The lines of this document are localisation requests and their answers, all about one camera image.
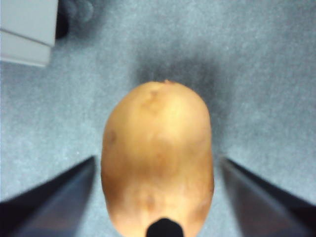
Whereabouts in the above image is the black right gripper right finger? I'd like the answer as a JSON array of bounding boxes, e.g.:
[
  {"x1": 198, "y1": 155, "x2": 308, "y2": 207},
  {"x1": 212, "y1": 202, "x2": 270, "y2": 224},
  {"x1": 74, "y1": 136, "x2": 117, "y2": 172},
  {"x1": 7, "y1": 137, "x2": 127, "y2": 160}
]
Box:
[{"x1": 221, "y1": 157, "x2": 316, "y2": 237}]

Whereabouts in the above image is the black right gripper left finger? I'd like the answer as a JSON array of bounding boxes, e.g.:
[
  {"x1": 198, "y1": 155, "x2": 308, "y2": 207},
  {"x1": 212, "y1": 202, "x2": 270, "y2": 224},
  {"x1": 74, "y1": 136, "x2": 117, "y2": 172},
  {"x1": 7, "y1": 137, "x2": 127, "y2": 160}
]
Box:
[{"x1": 0, "y1": 155, "x2": 97, "y2": 237}]

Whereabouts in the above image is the brown potato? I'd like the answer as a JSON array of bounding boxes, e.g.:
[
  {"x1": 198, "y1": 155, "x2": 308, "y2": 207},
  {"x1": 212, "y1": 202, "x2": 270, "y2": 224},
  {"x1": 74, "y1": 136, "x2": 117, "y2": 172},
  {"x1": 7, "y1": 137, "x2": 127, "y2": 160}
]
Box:
[{"x1": 100, "y1": 79, "x2": 215, "y2": 237}]

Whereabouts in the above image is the white Toshiba toaster oven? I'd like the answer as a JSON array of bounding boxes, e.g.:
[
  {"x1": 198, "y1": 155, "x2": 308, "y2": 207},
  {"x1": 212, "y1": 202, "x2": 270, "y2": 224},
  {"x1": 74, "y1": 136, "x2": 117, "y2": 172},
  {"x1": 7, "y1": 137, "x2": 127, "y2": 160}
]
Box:
[{"x1": 0, "y1": 0, "x2": 70, "y2": 68}]

